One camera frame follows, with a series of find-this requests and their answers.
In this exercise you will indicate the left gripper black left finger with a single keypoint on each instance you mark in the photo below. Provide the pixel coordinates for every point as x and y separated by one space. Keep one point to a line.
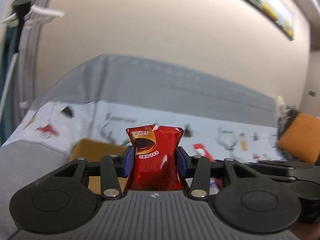
113 167

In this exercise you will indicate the brown cardboard box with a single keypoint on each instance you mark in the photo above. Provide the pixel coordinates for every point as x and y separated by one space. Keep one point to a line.
93 151

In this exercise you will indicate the orange cushion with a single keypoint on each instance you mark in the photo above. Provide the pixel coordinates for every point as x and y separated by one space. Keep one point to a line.
301 139

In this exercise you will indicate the white printed sofa cover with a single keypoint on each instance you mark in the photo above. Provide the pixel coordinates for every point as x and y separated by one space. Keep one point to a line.
60 125

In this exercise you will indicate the person's right hand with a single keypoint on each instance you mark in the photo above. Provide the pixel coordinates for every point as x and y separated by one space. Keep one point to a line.
307 231

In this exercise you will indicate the dark red snack bag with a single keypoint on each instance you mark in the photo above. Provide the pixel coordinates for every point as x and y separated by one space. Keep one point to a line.
155 166

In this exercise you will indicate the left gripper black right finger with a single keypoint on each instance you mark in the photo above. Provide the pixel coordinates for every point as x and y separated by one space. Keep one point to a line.
196 167

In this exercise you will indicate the framed wall picture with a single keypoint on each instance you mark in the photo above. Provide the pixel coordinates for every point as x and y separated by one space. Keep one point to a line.
278 13

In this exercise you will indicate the grey striped curtain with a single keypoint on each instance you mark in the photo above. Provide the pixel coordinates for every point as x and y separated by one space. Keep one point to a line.
20 40

